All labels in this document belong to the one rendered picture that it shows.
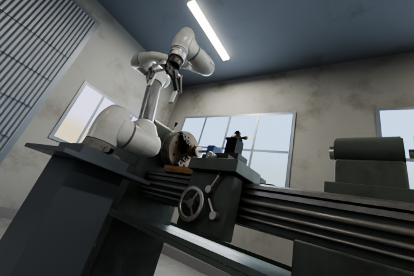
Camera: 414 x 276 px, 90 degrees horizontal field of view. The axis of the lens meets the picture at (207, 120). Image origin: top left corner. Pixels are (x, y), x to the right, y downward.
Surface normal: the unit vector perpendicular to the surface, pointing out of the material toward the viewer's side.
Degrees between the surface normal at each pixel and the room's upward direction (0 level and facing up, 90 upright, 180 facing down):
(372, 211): 90
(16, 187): 90
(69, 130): 90
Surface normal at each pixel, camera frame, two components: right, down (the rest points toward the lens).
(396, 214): -0.61, -0.49
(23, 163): 0.82, -0.02
